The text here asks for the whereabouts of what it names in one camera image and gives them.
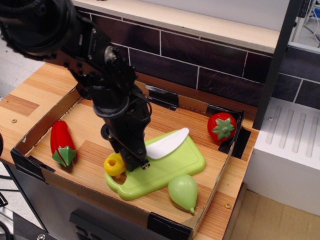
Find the yellow handled white toy knife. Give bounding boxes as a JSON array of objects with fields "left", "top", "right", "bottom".
[{"left": 103, "top": 127, "right": 189, "bottom": 177}]

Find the green plastic cutting board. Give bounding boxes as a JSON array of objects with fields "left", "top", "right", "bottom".
[{"left": 104, "top": 130, "right": 206, "bottom": 201}]

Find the light wooden shelf board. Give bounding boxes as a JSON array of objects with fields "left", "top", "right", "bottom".
[{"left": 73, "top": 0, "right": 280, "bottom": 54}]

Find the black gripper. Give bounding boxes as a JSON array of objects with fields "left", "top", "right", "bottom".
[{"left": 100, "top": 98, "right": 152, "bottom": 172}]

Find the black shelf post right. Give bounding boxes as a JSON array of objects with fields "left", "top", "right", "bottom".
[{"left": 252, "top": 0, "right": 302, "bottom": 130}]

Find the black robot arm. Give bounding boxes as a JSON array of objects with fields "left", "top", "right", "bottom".
[{"left": 0, "top": 0, "right": 152, "bottom": 171}]

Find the green toy pear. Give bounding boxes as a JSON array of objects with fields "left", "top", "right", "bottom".
[{"left": 168, "top": 174, "right": 198, "bottom": 213}]

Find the red toy strawberry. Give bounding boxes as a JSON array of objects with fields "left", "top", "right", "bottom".
[{"left": 207, "top": 112, "right": 237, "bottom": 142}]

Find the white toy sink drainer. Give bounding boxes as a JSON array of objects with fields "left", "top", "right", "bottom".
[{"left": 243, "top": 98, "right": 320, "bottom": 216}]

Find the red toy chili pepper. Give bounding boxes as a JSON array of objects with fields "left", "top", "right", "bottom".
[{"left": 50, "top": 120, "right": 77, "bottom": 167}]

